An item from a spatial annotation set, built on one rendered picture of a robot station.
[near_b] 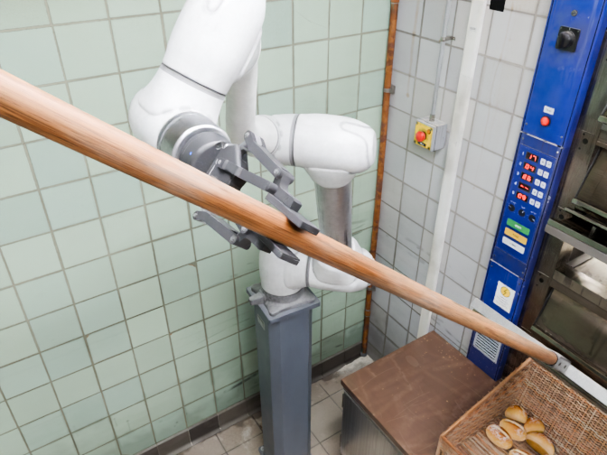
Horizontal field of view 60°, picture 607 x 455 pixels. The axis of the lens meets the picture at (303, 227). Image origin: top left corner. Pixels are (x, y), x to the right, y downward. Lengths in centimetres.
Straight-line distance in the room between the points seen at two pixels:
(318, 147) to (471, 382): 136
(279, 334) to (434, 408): 68
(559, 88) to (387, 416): 128
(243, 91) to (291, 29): 99
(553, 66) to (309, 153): 81
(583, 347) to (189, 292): 144
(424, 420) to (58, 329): 137
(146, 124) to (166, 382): 179
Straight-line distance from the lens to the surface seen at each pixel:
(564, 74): 173
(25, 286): 196
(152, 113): 78
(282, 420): 230
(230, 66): 78
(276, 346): 198
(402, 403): 218
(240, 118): 104
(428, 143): 207
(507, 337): 107
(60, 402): 232
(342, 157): 126
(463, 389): 228
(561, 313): 203
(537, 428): 213
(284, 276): 179
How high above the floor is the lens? 226
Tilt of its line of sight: 33 degrees down
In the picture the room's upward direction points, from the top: straight up
